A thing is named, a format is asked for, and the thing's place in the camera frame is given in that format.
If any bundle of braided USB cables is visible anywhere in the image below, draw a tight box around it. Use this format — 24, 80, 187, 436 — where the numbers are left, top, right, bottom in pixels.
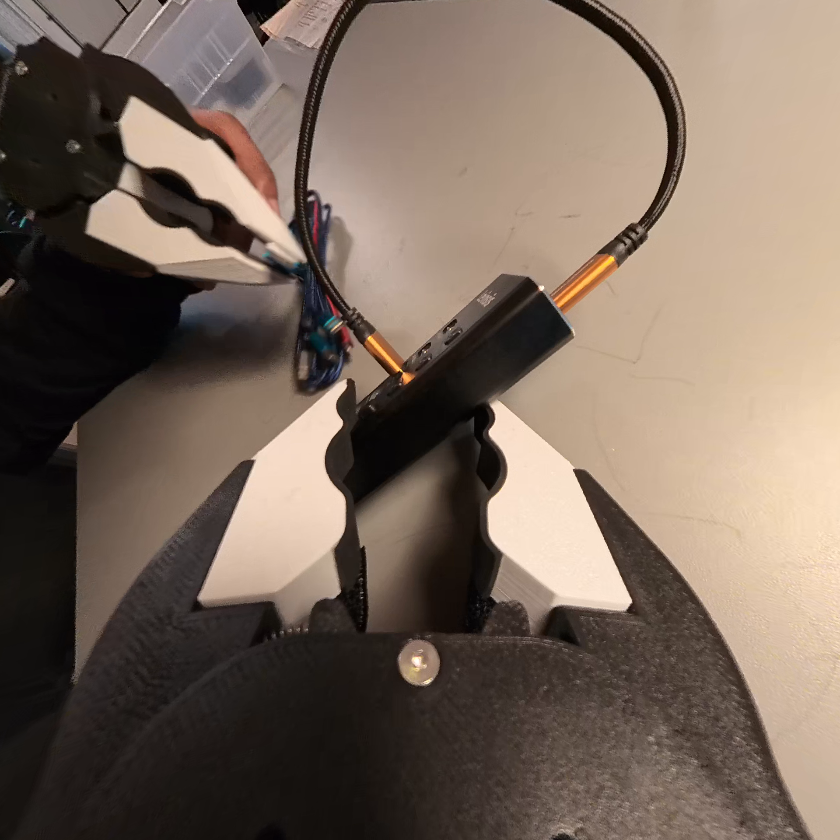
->
289, 189, 357, 396

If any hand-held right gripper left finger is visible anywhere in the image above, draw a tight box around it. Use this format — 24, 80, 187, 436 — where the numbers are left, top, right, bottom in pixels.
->
197, 379, 368, 634

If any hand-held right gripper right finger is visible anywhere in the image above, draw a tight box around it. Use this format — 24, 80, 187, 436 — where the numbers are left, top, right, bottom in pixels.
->
465, 402, 634, 636

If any person's left forearm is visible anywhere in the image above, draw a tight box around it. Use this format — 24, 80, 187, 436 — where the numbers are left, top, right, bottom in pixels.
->
0, 223, 201, 473

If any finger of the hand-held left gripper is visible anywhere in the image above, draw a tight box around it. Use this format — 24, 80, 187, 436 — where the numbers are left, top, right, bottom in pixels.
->
84, 187, 293, 287
117, 96, 308, 265

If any white paper sheet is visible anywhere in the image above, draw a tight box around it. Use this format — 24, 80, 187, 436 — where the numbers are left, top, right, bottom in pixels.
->
261, 0, 345, 48

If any clear plastic bin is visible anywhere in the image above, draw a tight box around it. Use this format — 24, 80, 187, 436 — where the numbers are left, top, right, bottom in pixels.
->
101, 0, 311, 168

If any person's left hand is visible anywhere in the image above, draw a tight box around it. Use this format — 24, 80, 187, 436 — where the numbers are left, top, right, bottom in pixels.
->
190, 108, 282, 216

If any black long USB hub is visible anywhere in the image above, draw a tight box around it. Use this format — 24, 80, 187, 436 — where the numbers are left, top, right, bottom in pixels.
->
353, 273, 576, 505

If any copper plug black cable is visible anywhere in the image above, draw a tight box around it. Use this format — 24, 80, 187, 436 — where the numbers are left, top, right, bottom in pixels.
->
293, 0, 688, 388

